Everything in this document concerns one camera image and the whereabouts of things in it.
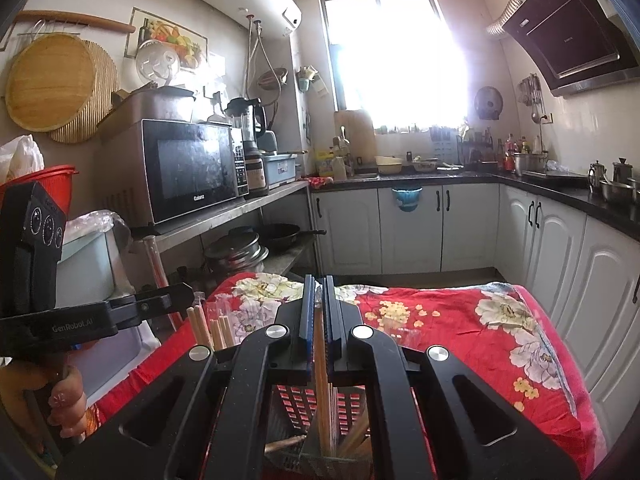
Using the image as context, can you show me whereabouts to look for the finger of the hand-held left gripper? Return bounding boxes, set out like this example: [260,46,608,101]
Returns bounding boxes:
[107,282,194,329]

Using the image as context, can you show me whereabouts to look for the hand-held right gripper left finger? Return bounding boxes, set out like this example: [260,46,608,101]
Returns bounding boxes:
[55,275,317,480]

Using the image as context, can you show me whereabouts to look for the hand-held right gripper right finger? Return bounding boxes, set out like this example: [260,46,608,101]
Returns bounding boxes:
[324,276,581,480]

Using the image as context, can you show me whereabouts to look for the dark green plastic utensil basket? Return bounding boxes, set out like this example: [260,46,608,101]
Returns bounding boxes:
[214,344,427,480]

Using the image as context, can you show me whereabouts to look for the hanging metal utensils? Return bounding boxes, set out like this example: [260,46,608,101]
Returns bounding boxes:
[517,74,544,124]

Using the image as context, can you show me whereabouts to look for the person's left hand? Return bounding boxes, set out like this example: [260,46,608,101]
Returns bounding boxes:
[0,360,89,442]

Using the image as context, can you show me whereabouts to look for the white plastic drawer cabinet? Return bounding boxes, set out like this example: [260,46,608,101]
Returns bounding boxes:
[59,210,167,361]

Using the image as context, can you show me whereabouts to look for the red plastic basket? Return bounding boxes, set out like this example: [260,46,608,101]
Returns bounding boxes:
[0,165,79,222]

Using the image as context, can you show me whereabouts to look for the black frying pan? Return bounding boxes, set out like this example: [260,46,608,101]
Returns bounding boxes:
[260,223,327,254]

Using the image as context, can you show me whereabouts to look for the stack of metal pots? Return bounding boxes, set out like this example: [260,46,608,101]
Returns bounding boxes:
[202,227,269,274]

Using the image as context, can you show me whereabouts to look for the white plastic bag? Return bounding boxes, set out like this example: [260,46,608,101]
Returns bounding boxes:
[0,135,47,184]

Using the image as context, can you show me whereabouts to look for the metal kitchen shelf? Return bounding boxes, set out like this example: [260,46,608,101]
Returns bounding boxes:
[129,180,322,292]

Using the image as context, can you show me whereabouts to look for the silver microwave oven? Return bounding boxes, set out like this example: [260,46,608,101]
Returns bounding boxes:
[102,119,250,227]

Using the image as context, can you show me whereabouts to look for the red floral blanket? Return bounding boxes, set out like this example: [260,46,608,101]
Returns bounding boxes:
[95,272,607,480]

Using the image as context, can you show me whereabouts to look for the blue hanging bowl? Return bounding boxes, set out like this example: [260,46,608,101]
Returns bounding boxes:
[391,187,424,213]

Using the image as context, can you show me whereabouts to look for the grey-blue plastic container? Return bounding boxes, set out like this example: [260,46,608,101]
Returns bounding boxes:
[262,152,299,187]

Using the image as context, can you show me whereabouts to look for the round woven straw mat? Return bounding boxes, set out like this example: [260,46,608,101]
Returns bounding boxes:
[50,40,122,144]

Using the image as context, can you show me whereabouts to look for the cream bowl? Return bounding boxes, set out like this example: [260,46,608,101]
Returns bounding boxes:
[375,156,406,176]

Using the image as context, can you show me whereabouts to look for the round bamboo tray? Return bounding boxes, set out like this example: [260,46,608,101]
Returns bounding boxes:
[5,32,97,134]

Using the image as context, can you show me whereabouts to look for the brown appliance with dark lid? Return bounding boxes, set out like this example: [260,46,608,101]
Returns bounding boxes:
[97,85,197,144]

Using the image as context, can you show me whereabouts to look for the wooden cutting board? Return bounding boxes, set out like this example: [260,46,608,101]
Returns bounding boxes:
[334,109,377,172]

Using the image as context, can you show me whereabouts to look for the blender with dark base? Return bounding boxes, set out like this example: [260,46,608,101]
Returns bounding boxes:
[225,97,269,157]

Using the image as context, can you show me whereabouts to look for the white round plastic lid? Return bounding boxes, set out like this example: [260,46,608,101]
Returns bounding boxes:
[136,40,182,84]

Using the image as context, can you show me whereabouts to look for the wooden rolling pin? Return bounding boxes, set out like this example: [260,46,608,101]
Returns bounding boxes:
[12,10,137,34]

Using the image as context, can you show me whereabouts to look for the group of sauce bottles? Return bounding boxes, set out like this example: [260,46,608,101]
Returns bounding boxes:
[495,134,532,172]

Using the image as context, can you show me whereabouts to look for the hanging metal strainer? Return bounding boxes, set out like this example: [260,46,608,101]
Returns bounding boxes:
[257,67,289,92]

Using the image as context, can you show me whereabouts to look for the dark kitchen countertop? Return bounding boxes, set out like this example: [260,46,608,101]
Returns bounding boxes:
[307,167,640,242]

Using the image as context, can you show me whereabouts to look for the large metal pot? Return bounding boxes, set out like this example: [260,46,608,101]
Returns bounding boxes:
[514,152,549,177]

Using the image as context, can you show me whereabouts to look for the metal sink tray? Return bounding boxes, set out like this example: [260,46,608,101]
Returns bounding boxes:
[522,170,589,184]

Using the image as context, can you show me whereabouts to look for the bright kitchen window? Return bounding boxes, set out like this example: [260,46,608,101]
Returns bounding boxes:
[320,0,482,132]

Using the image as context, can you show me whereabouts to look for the metal bowl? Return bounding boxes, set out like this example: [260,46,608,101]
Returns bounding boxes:
[600,180,637,205]

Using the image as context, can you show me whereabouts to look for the black range hood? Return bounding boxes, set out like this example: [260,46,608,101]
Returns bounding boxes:
[502,0,640,99]

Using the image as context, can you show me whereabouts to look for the fruit wall picture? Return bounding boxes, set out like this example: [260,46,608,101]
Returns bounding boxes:
[131,7,209,69]

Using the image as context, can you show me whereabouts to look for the round wall fan cover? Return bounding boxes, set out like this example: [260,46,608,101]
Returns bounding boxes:
[474,86,504,122]

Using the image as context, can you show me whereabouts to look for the ribbed exhaust duct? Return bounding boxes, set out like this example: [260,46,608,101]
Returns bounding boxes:
[485,0,524,39]

